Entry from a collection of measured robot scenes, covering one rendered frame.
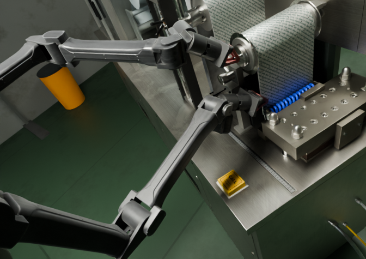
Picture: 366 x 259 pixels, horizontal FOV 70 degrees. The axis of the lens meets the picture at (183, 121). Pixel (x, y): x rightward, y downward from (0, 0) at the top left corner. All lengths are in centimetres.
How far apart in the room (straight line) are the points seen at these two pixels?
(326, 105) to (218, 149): 42
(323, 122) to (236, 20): 48
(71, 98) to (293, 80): 308
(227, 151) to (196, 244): 97
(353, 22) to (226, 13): 41
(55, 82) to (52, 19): 91
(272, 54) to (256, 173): 41
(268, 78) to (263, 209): 42
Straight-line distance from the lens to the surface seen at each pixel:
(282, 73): 98
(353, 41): 107
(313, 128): 94
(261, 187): 95
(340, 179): 110
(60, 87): 363
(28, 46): 98
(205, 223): 195
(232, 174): 96
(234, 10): 107
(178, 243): 195
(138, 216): 70
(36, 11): 404
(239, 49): 88
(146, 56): 75
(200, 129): 74
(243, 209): 92
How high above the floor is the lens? 170
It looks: 40 degrees down
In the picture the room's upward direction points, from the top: 22 degrees counter-clockwise
